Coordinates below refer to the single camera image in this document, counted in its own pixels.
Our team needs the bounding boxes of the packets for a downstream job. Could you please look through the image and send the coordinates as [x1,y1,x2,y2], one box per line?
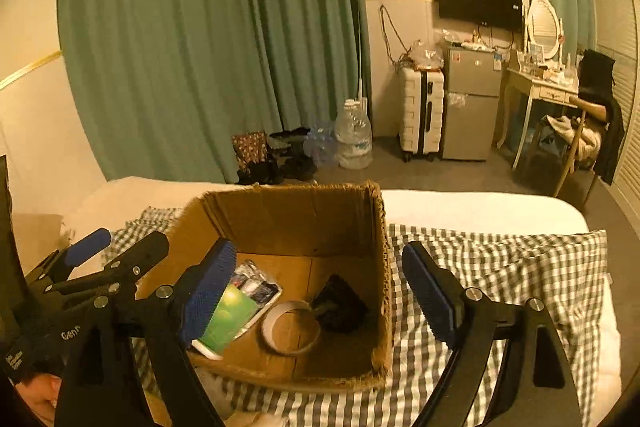
[192,282,261,360]

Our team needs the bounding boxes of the white slatted wardrobe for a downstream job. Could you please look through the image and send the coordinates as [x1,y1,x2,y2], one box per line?
[585,0,640,212]

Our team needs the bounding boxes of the clear plastic bags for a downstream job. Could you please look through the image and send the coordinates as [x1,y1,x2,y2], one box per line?
[406,39,445,72]

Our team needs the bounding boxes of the person's left hand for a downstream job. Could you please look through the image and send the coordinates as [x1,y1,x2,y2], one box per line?
[15,373,63,425]

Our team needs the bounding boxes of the dark bags on floor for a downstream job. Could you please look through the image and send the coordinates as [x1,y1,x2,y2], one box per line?
[235,127,318,186]

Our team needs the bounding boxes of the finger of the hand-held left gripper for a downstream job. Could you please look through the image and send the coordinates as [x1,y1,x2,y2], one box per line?
[25,228,113,286]
[44,231,171,308]

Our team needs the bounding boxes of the white cloth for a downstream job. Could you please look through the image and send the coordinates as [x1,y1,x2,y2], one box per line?
[545,114,601,158]

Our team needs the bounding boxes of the wall cable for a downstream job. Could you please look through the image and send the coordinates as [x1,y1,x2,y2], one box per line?
[379,4,408,68]

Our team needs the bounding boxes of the clear packet with dark items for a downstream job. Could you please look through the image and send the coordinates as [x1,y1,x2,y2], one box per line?
[227,259,283,338]

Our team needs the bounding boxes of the black chair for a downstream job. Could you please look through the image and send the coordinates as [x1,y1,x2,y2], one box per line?
[577,49,625,185]

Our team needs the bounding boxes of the black crumpled object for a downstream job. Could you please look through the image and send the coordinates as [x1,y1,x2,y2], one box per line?
[312,274,370,334]

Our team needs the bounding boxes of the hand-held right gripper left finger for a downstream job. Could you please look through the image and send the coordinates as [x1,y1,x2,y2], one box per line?
[54,238,239,427]

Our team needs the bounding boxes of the wooden chair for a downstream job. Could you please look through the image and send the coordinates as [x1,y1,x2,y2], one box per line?
[530,97,608,198]

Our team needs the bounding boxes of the white vanity table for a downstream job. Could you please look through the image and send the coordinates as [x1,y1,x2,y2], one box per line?
[495,57,583,170]

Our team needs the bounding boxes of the grey mini fridge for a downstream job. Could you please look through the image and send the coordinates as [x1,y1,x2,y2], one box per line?
[442,46,502,162]

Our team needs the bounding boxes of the white suitcase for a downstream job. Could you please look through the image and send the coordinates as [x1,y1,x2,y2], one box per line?
[398,66,445,162]

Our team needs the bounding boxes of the large clear water bottle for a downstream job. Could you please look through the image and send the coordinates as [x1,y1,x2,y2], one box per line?
[334,99,373,170]

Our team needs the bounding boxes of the wide green curtain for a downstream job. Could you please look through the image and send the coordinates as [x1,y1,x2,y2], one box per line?
[57,0,373,185]

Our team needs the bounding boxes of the patterned bag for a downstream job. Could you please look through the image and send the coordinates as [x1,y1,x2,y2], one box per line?
[231,132,268,175]

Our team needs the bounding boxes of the white oval mirror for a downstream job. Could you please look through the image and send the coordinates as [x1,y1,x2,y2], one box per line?
[525,0,563,62]

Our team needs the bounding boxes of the brown cardboard box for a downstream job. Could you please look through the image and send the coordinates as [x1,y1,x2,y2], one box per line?
[135,181,393,392]

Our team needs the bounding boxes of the grey checkered blanket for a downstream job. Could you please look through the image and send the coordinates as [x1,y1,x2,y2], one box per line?
[107,207,608,427]

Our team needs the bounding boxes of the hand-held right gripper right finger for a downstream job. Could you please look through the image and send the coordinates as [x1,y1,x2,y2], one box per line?
[401,241,583,427]

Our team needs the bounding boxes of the pack of plastic bottles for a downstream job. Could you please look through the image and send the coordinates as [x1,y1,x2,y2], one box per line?
[303,121,341,168]

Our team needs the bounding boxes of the white tape roll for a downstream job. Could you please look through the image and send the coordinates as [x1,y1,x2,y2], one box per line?
[262,299,322,356]

